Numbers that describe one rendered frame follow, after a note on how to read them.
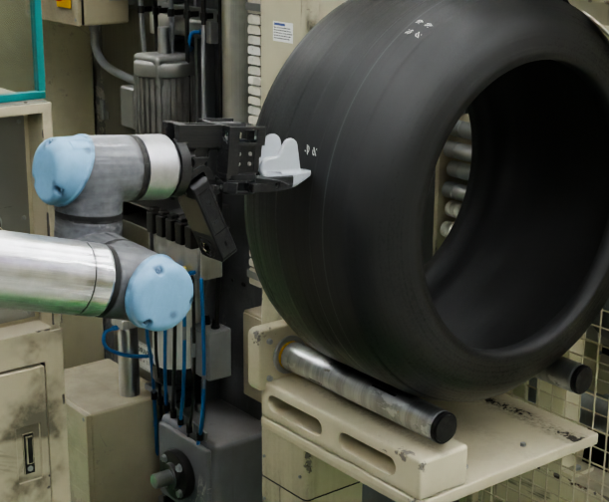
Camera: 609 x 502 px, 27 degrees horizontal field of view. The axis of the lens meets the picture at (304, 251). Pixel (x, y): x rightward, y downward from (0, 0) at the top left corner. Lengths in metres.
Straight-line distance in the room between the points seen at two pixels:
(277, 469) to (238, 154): 0.81
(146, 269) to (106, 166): 0.16
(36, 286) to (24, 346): 0.85
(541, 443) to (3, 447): 0.86
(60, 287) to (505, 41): 0.68
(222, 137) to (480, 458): 0.65
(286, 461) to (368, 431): 0.37
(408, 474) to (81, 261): 0.64
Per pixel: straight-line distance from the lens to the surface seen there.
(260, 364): 1.90
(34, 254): 1.22
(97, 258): 1.25
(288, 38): 1.91
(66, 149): 1.36
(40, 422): 2.12
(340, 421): 1.79
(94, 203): 1.37
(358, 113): 1.54
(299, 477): 2.08
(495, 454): 1.85
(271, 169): 1.51
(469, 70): 1.57
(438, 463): 1.70
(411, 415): 1.70
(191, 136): 1.44
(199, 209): 1.46
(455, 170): 2.25
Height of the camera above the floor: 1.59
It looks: 16 degrees down
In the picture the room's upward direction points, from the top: straight up
